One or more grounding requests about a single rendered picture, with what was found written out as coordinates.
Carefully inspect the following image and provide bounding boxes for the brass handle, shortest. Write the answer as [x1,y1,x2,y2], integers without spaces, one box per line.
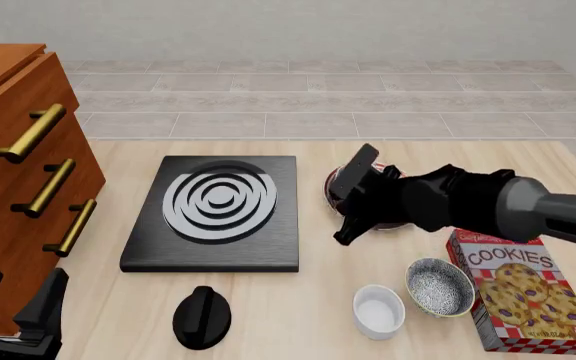
[42,198,99,258]

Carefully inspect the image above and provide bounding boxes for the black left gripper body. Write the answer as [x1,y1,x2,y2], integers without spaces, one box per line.
[0,322,64,360]

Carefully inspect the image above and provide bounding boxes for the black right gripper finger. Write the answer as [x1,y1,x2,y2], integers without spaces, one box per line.
[332,214,370,247]

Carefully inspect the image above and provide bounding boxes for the wooden drawer, middle-sized front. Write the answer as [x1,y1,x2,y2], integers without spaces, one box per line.
[0,109,96,279]

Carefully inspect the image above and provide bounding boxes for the brass handle, longest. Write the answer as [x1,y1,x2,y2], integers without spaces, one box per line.
[0,102,68,165]

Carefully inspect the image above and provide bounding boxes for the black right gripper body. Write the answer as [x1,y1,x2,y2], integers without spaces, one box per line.
[340,175,410,228]

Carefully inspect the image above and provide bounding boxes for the white plate with red rings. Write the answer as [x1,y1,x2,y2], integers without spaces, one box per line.
[323,159,422,232]

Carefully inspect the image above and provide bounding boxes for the round black knob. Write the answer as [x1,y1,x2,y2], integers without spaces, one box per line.
[171,285,233,352]

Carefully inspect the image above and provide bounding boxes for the black patterned bowl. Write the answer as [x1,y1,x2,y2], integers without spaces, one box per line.
[404,256,477,320]

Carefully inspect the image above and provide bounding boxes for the white ramekin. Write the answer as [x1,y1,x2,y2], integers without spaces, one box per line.
[351,283,407,342]

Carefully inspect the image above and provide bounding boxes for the cookies box, red checks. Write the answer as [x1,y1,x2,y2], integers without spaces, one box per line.
[445,227,576,354]

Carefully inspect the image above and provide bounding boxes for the brass handle, medium length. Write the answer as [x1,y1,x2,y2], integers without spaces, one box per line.
[10,157,78,219]

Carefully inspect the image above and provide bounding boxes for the wooden drawer, lowest front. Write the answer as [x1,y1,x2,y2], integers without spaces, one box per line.
[0,147,107,337]

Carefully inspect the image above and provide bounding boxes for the flat black stove plate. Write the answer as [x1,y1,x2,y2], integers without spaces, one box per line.
[119,154,302,274]

